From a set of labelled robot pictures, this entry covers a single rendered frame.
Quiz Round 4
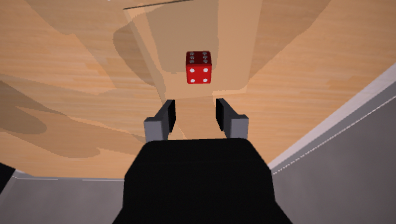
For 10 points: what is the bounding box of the red die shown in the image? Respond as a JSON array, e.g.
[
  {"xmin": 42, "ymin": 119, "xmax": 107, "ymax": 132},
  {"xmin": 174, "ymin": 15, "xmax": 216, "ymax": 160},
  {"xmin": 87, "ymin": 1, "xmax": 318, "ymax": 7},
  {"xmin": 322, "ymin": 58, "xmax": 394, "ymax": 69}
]
[{"xmin": 186, "ymin": 51, "xmax": 212, "ymax": 84}]

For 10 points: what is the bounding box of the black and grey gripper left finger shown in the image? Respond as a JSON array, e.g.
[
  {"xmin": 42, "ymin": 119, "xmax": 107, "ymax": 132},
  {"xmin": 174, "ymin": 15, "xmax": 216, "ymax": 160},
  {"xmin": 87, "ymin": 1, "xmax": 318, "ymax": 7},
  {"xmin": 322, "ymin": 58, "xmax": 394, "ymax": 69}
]
[{"xmin": 144, "ymin": 99, "xmax": 176, "ymax": 143}]

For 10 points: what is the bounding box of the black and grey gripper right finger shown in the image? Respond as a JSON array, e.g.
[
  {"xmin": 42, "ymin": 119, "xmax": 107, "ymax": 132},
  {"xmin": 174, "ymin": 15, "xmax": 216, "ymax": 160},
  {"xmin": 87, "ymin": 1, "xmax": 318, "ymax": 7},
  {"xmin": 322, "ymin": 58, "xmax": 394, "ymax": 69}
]
[{"xmin": 216, "ymin": 98, "xmax": 249, "ymax": 139}]

